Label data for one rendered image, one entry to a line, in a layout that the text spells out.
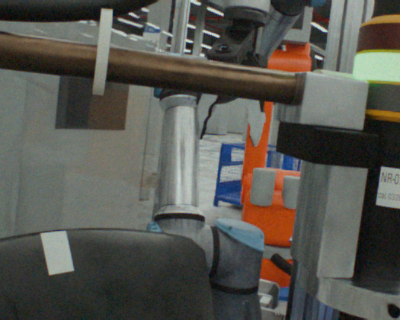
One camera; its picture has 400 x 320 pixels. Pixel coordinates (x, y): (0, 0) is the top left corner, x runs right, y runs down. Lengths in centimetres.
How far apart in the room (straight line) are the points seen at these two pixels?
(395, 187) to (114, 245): 21
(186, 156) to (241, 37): 43
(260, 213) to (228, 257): 317
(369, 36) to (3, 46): 15
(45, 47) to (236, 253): 93
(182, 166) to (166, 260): 75
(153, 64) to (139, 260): 20
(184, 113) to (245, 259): 36
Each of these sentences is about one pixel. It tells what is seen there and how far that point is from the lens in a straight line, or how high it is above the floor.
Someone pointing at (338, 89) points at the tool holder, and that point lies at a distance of 21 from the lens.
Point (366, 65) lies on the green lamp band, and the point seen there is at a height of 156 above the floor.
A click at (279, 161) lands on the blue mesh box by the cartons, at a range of 733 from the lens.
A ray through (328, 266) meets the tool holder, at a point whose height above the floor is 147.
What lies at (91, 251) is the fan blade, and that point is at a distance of 36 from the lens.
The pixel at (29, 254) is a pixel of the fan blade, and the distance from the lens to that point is 35.
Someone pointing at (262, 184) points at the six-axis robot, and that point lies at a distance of 415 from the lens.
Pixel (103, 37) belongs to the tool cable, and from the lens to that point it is 19.
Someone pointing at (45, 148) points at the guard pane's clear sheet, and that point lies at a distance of 115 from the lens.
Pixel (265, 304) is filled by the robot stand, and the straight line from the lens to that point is 145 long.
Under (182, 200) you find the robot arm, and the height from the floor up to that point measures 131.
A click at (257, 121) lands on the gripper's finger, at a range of 76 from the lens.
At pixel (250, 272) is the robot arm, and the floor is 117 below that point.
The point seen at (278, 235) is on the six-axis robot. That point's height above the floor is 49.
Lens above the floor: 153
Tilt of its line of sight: 4 degrees down
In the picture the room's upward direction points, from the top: 7 degrees clockwise
